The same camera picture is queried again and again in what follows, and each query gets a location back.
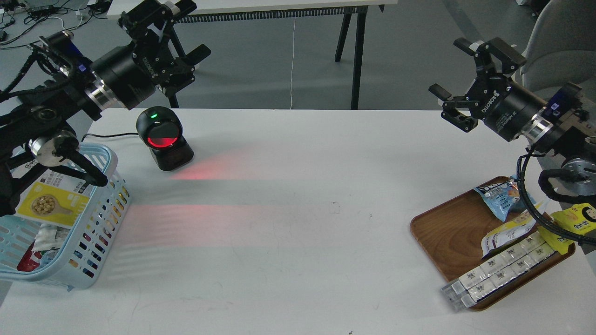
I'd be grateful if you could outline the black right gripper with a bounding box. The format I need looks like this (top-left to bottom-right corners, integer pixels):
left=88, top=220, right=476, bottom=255
left=428, top=37, right=548, bottom=143

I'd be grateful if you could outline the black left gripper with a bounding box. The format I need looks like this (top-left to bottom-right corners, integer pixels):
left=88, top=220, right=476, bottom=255
left=85, top=0, right=211, bottom=111

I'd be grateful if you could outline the yellow white bean snack pouch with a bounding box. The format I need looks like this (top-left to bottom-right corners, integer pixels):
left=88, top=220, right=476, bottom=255
left=15, top=170, right=95, bottom=228

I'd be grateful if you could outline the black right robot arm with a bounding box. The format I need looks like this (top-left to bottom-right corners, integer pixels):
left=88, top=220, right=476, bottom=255
left=429, top=38, right=595, bottom=246

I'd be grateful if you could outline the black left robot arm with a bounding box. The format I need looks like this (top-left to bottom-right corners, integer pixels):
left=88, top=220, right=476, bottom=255
left=0, top=0, right=211, bottom=216

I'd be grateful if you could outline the blue snack bag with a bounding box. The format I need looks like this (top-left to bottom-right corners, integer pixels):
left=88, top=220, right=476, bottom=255
left=473, top=174, right=526, bottom=222

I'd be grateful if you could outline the yellow cartoon snack bag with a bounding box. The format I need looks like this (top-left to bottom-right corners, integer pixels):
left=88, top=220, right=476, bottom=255
left=538, top=203, right=596, bottom=255

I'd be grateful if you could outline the silver snack bar upper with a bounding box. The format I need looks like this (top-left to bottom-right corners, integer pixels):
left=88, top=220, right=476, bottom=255
left=448, top=232, right=554, bottom=301

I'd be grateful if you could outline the silver snack bar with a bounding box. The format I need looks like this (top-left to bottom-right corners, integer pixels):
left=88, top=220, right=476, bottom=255
left=448, top=232, right=554, bottom=301
left=440, top=240, right=555, bottom=311

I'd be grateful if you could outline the silver snack bar lower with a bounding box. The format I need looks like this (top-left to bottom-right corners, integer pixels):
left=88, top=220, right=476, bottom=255
left=440, top=240, right=555, bottom=311

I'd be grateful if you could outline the white snack pouch in basket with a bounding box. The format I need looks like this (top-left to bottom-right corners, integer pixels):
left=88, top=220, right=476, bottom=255
left=32, top=223, right=70, bottom=252

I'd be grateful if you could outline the light blue plastic basket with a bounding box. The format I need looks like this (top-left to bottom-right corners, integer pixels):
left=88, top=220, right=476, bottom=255
left=0, top=143, right=131, bottom=290

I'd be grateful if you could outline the red snack packet in basket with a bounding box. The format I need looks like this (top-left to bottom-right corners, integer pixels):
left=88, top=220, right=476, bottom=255
left=17, top=242, right=42, bottom=272

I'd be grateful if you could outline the white background table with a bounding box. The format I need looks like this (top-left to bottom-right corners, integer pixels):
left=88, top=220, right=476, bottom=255
left=106, top=0, right=399, bottom=110

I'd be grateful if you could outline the grey office chair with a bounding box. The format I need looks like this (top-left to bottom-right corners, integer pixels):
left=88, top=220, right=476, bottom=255
left=520, top=0, right=596, bottom=92

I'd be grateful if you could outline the black barcode scanner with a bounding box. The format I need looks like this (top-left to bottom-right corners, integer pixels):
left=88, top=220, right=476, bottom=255
left=135, top=106, right=194, bottom=171

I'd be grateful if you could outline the brown wooden tray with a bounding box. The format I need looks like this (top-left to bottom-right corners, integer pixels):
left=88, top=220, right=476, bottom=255
left=410, top=189, right=576, bottom=311

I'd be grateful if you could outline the black scanner cable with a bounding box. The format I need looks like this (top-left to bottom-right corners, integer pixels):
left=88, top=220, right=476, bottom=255
left=81, top=133, right=138, bottom=141

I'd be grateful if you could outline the floor cables bundle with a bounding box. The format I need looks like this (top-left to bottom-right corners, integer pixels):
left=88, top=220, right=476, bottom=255
left=0, top=0, right=112, bottom=50

